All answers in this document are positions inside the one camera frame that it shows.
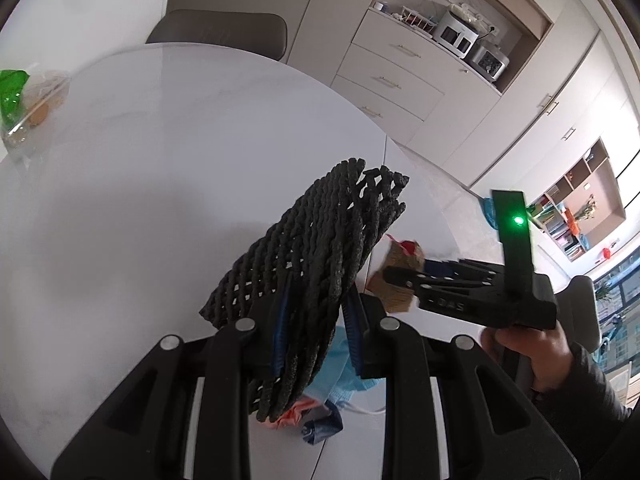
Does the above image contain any pink paper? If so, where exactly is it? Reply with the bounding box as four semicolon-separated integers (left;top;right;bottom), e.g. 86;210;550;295
265;395;321;431

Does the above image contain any silver countertop oven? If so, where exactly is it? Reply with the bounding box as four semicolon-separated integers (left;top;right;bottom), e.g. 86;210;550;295
467;42;510;83

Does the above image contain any person's right hand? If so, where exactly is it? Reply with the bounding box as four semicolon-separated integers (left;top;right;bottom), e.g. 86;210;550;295
480;326;577;392

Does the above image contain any open bookshelf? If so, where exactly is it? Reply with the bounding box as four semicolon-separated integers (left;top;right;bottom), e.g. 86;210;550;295
530;137;628;263

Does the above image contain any red wrapper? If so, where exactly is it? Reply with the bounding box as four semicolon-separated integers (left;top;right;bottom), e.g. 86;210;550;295
386;233;420;256

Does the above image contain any white dish rack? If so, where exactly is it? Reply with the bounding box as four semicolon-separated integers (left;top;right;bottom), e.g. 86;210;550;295
397;5;438;36

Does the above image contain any blue face mask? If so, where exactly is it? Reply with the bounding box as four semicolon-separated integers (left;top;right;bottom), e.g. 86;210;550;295
300;327;387;414

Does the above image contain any white countertop oven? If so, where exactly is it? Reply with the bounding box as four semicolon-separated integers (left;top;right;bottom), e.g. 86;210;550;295
432;7;480;56

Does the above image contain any brown paper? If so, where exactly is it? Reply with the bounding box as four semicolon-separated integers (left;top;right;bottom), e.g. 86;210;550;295
366;237;426;313

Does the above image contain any beige wall cabinet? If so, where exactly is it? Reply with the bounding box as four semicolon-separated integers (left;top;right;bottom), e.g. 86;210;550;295
166;0;396;86

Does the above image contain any beige drawer cabinet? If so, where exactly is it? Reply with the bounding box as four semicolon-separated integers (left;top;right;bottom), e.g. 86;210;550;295
332;7;503;137

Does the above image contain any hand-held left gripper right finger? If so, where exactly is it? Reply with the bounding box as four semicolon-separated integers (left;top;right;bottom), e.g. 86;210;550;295
344;287;582;480

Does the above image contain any black foam net sleeve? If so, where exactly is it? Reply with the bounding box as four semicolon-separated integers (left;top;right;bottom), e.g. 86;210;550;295
199;158;410;423

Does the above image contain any grey dining chair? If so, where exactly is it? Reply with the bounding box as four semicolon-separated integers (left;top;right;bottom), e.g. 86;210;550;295
145;9;289;63

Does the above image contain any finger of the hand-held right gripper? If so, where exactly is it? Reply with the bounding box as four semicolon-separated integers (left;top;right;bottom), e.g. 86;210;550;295
382;266;501;301
424;258;506;281

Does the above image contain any clear bag with oranges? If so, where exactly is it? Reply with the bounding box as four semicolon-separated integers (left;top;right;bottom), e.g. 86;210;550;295
0;62;71;161

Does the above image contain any beige tall cabinet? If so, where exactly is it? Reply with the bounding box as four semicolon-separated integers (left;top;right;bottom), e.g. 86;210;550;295
410;25;640;201

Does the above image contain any green plastic bag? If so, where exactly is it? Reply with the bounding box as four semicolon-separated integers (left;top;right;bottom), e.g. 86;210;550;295
0;69;28;131

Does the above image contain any person's right forearm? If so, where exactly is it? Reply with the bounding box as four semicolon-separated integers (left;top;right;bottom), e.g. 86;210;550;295
530;342;636;480

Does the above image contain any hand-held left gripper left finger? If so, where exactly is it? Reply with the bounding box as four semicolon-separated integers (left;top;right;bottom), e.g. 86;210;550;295
50;280;296;480

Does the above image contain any dark blue paper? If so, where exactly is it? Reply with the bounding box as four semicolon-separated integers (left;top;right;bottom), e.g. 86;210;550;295
300;402;345;445

